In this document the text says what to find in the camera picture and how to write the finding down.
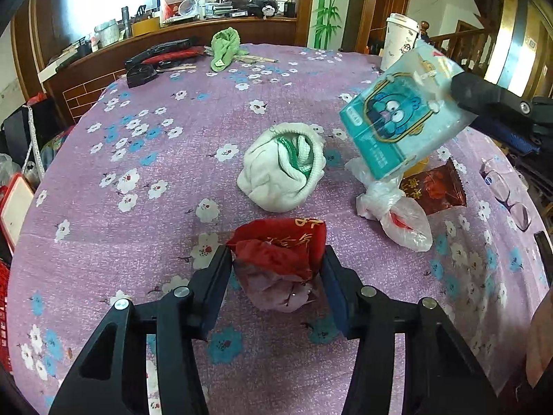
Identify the green cloth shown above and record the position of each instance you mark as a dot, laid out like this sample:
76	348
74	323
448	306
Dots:
225	47

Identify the purple floral tablecloth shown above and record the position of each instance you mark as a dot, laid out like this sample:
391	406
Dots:
144	190

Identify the black key pouch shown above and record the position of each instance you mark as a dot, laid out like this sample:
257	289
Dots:
140	74

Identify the red wrapper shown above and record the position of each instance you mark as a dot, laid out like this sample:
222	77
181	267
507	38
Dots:
276	261

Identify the red framed white board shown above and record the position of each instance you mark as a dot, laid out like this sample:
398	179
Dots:
14	207

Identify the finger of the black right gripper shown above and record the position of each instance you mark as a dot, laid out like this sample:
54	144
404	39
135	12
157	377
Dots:
476	95
518	137

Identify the dark red snack packet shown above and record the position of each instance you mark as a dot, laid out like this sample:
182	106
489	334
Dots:
436	190

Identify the white plastic bag with red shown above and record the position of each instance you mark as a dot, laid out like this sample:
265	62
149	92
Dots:
402	219

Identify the wooden counter ledge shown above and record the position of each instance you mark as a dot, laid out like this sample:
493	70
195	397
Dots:
76	87

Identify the eyeglasses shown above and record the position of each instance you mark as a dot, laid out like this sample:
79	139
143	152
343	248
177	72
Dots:
506	197

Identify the right hand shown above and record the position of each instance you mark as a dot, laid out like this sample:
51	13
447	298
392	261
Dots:
540	341

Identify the red plastic basket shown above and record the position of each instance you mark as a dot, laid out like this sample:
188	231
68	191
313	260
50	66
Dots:
4	351

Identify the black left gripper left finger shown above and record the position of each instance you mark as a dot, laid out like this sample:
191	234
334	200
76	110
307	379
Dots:
109	375

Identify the white knitted sock bundle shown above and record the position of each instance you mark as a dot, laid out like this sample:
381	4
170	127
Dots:
282	167

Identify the white paper cup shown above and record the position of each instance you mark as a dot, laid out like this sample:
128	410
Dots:
400	37

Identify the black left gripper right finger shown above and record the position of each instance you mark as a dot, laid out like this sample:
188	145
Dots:
442	376

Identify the black red folded umbrella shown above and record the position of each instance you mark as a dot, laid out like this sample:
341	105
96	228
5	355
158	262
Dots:
167	51

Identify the teal tissue pack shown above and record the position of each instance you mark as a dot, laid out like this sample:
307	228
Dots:
408	113

